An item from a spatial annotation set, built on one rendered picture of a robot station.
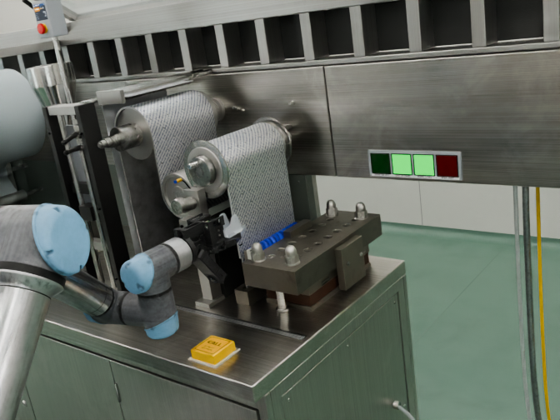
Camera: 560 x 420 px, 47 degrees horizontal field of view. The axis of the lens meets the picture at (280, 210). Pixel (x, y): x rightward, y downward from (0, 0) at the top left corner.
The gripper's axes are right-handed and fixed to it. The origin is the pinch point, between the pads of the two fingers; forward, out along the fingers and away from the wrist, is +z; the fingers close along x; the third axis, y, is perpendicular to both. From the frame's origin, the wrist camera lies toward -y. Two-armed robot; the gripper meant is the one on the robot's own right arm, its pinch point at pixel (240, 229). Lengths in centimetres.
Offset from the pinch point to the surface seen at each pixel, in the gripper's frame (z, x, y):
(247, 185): 4.7, -0.2, 10.2
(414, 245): 243, 80, -109
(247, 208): 3.6, -0.2, 4.4
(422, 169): 29.9, -35.7, 8.4
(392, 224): 264, 107, -104
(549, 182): 31, -65, 6
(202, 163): -4.5, 4.4, 18.2
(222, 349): -25.6, -13.4, -16.7
